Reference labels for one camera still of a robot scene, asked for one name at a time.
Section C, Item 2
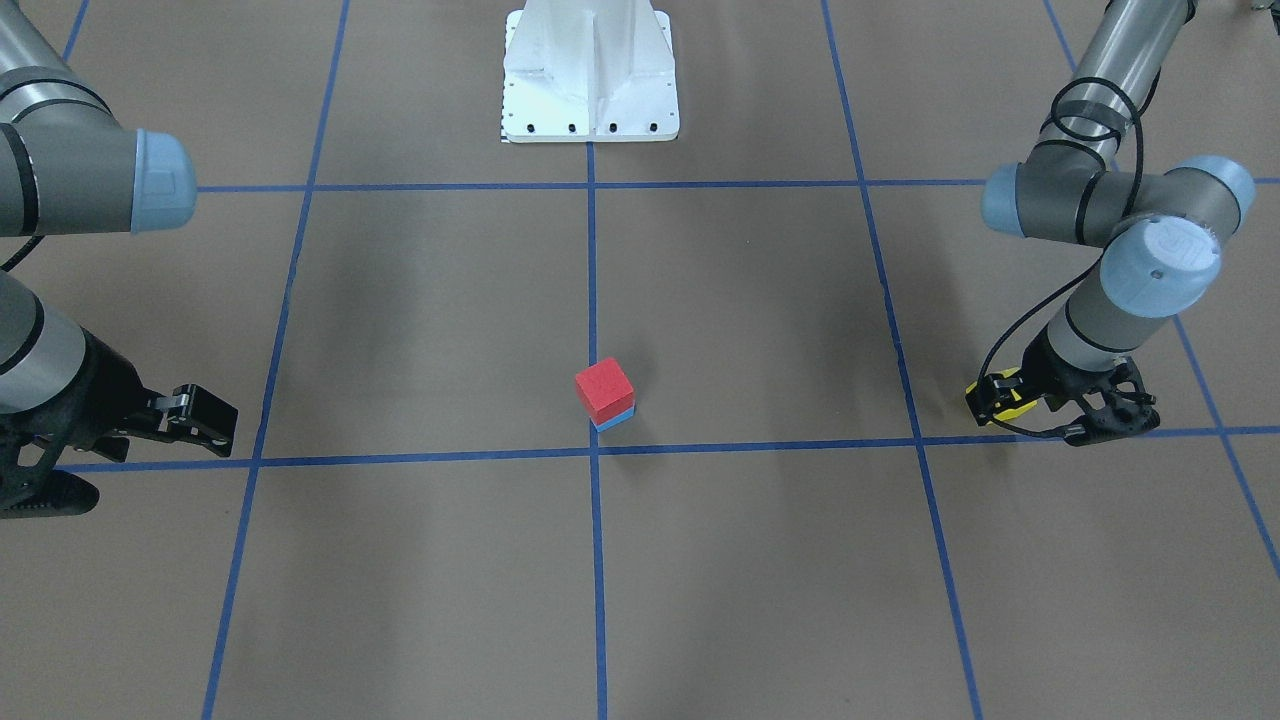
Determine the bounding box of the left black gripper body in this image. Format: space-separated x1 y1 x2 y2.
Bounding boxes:
1020 331 1126 413

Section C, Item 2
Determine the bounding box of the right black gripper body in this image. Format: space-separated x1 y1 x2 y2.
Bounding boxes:
40 331 166 451

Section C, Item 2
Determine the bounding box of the yellow cube block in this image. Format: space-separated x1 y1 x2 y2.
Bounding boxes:
966 368 1046 427

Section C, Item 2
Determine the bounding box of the blue cube block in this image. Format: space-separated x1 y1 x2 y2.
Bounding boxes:
591 405 637 433

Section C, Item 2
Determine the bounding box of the red cube block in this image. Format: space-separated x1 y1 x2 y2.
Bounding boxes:
573 357 636 424

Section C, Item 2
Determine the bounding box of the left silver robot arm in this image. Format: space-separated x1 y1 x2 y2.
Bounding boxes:
965 1 1256 446

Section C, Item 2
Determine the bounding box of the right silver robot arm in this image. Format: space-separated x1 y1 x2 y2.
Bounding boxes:
3 1 238 462

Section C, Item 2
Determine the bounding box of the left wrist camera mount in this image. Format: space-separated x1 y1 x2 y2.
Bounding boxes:
1062 356 1161 447

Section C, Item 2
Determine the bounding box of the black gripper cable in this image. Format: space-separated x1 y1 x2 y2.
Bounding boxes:
978 60 1146 437

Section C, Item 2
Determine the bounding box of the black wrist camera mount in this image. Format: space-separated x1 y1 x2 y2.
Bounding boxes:
1 413 131 520

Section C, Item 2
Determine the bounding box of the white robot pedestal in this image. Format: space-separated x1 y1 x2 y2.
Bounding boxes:
500 1 681 143

